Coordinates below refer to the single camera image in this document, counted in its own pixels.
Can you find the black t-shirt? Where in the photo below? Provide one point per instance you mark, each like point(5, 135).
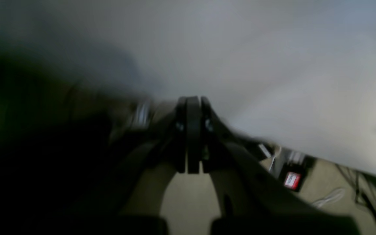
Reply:
point(60, 179)

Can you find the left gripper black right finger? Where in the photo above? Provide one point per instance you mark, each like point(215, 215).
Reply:
point(252, 202)

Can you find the black power strip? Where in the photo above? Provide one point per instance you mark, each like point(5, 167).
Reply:
point(288, 166)

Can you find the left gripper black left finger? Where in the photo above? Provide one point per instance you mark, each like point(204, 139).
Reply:
point(129, 187)

